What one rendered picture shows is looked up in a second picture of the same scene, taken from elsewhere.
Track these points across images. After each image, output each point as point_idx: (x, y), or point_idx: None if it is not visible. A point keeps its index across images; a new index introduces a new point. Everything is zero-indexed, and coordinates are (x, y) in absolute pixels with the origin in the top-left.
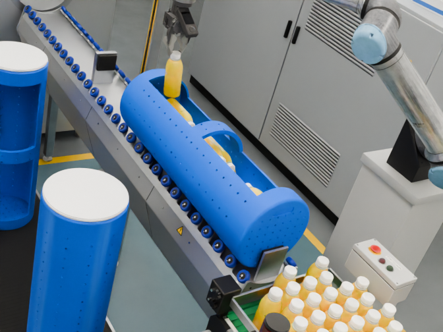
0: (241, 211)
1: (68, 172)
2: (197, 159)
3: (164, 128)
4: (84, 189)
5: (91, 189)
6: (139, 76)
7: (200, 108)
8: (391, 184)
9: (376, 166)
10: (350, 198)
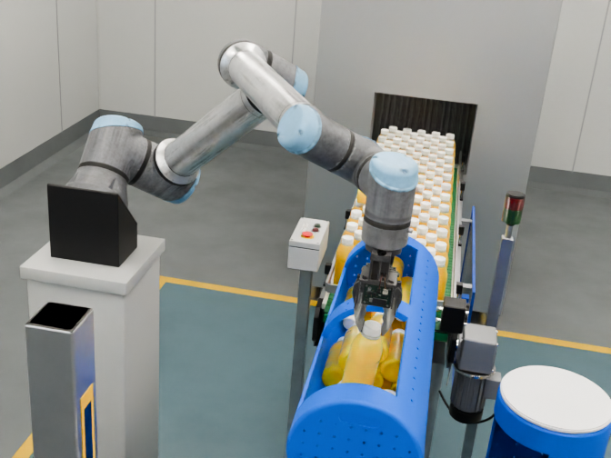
0: (433, 265)
1: (569, 423)
2: (427, 310)
3: (425, 358)
4: (557, 399)
5: (547, 396)
6: (401, 415)
7: (303, 392)
8: (150, 263)
9: (137, 273)
10: (126, 347)
